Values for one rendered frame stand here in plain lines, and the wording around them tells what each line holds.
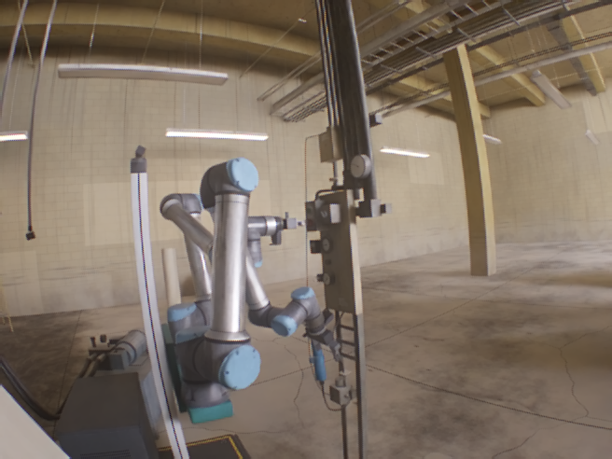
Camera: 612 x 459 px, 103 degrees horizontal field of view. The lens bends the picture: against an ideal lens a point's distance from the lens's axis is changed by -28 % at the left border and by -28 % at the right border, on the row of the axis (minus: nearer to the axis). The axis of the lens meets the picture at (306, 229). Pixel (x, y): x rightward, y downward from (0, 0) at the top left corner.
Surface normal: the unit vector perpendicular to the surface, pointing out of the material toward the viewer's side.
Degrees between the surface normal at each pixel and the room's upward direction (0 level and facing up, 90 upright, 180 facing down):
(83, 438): 90
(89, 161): 90
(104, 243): 90
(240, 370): 95
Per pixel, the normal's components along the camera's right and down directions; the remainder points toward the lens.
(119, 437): 0.45, -0.04
